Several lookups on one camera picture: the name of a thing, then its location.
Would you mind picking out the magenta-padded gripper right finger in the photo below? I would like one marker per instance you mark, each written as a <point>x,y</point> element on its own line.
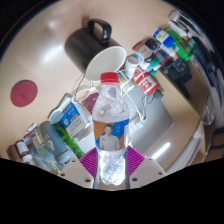
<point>136,163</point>

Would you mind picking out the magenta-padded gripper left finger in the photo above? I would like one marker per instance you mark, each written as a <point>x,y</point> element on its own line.
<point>87,165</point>

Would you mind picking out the clear red-capped water bottle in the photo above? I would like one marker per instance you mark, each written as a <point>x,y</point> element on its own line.
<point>110,110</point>

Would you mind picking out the tall dark green bottle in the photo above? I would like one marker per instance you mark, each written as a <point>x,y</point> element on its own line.
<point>71,141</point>

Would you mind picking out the white desk lamp bar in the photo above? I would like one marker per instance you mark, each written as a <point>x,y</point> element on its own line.
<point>161,150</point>

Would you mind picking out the white power strip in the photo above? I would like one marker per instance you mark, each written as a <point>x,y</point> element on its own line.
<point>135,126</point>

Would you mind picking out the grey shaker bottle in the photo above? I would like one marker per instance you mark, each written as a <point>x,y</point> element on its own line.
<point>53,140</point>

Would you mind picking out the light blue brush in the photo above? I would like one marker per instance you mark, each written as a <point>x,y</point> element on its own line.
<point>56,115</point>

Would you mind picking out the magenta pouch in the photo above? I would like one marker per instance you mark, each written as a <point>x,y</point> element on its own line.
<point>90,101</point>

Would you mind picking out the red and green pen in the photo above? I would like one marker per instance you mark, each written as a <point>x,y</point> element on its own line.
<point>30,130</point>

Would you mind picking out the brown jar white lid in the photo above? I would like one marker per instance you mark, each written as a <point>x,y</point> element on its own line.
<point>22,149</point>

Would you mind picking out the red and white canister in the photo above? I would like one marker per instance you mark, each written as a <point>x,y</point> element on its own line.
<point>146,81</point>

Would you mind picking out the flat round red coaster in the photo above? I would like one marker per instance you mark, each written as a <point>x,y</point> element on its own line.
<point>24,93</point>

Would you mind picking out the black box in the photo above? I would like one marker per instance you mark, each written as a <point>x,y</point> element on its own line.
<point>178,75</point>

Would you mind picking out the small white bottle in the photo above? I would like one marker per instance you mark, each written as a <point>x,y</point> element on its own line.
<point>131,65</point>

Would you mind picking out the small dark labelled bottle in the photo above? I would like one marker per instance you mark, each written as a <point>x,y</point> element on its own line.
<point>143,50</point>

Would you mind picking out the black mug white inside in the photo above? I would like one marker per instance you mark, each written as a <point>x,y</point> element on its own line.
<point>80,46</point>

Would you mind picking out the green plastic bottle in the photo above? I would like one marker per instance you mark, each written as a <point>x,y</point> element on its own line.
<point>183,48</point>

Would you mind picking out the white bottle blue cap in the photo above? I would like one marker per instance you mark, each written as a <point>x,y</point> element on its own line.
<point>163,37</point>

